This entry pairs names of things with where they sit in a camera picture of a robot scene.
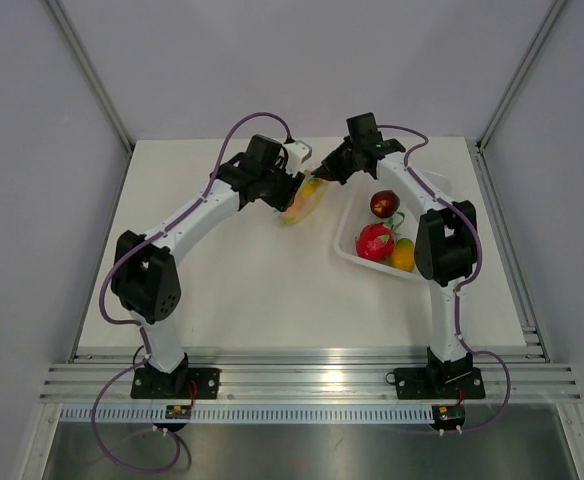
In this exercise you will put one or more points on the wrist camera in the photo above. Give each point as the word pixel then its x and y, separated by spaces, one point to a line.
pixel 297 152
pixel 363 130

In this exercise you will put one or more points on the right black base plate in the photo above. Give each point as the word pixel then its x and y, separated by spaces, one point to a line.
pixel 414 384

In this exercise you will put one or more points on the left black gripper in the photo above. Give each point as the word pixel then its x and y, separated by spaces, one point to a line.
pixel 291 181

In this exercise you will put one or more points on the aluminium rail beam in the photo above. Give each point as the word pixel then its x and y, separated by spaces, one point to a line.
pixel 313 376

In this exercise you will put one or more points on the orange peach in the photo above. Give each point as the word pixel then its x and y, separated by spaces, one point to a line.
pixel 301 204

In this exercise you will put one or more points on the small circuit board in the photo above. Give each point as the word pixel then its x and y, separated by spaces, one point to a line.
pixel 178 412
pixel 448 416

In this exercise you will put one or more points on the red dragon fruit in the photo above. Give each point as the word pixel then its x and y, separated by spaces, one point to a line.
pixel 376 241

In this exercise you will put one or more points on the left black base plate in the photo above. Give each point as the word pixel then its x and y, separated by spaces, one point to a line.
pixel 198 383

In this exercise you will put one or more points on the right small circuit board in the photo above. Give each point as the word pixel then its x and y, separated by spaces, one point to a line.
pixel 448 416

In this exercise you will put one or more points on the left aluminium corner post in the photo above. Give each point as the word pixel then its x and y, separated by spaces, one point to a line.
pixel 69 35

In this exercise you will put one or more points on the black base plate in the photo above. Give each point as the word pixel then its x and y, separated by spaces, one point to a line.
pixel 414 384
pixel 198 383

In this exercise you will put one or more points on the aluminium corner post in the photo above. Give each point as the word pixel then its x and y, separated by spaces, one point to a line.
pixel 522 71
pixel 69 35

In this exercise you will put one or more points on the right aluminium corner post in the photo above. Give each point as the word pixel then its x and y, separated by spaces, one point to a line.
pixel 522 71

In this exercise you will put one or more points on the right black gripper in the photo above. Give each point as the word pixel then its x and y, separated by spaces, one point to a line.
pixel 330 169

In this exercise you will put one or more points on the orange green mango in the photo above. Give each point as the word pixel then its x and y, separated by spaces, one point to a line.
pixel 403 256

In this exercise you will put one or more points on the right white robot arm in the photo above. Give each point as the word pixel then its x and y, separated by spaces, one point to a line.
pixel 448 253

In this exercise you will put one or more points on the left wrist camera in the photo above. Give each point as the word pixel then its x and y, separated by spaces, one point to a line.
pixel 297 152

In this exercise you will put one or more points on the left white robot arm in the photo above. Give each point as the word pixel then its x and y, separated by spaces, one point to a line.
pixel 145 275

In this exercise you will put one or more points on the dark red apple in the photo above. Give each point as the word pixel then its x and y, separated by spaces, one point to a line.
pixel 384 204

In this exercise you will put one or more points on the clear zip top bag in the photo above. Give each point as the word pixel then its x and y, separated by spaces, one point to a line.
pixel 307 200

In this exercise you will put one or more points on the yellow banana bunch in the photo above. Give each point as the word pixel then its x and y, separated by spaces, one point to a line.
pixel 312 192

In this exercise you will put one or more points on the white slotted cable duct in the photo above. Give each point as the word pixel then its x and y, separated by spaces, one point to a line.
pixel 255 414

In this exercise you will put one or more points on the left small circuit board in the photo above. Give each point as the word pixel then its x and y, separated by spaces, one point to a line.
pixel 178 412

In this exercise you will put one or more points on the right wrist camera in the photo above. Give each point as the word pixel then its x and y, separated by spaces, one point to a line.
pixel 363 130

